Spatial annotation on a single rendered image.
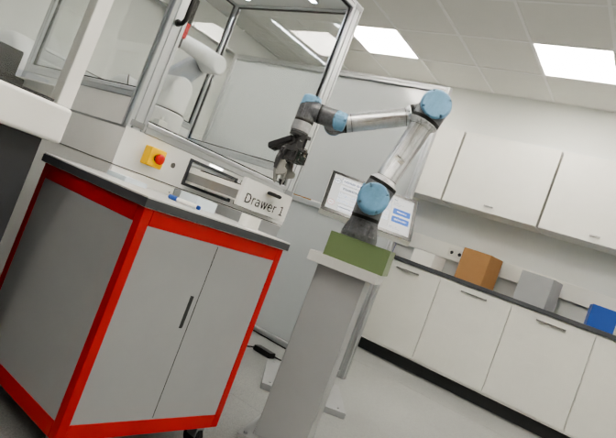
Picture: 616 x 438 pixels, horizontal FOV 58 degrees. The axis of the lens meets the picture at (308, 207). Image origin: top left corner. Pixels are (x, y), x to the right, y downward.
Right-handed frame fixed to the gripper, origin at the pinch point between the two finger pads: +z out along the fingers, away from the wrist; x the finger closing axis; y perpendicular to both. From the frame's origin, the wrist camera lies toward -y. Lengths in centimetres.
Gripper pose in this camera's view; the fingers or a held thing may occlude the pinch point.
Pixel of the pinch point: (277, 180)
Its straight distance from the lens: 214.4
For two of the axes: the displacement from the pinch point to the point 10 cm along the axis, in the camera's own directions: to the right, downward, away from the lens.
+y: 7.6, 2.6, -5.9
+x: 5.4, 2.4, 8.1
